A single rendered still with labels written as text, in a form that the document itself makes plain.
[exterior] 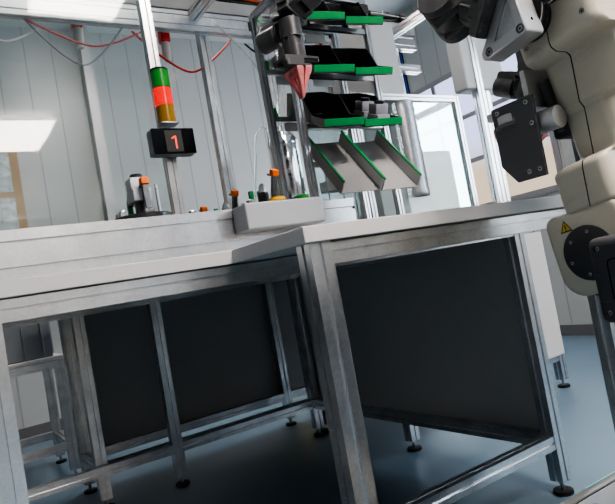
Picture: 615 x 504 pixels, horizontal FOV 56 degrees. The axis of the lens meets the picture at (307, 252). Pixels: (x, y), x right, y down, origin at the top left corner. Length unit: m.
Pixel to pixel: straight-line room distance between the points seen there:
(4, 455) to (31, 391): 3.65
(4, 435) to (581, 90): 1.20
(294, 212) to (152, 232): 0.32
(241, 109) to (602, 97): 4.66
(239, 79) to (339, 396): 4.92
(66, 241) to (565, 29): 1.01
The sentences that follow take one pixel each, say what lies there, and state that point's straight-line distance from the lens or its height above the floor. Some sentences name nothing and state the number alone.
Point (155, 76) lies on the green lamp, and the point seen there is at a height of 1.39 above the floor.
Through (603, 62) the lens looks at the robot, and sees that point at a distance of 1.22.
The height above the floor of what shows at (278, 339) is 0.47.
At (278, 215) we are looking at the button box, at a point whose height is 0.92.
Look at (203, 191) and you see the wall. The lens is 5.26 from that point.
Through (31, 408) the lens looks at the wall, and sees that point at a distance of 4.82.
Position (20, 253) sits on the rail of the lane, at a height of 0.91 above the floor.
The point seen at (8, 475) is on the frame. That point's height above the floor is 0.53.
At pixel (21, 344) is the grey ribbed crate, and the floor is 0.70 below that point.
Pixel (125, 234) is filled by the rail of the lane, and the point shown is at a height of 0.93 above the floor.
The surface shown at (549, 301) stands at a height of 0.44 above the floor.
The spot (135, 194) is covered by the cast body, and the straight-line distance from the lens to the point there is 1.45.
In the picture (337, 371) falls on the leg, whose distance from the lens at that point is 1.03.
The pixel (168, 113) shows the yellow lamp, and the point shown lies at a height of 1.28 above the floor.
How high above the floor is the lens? 0.77
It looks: 3 degrees up
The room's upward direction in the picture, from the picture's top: 10 degrees counter-clockwise
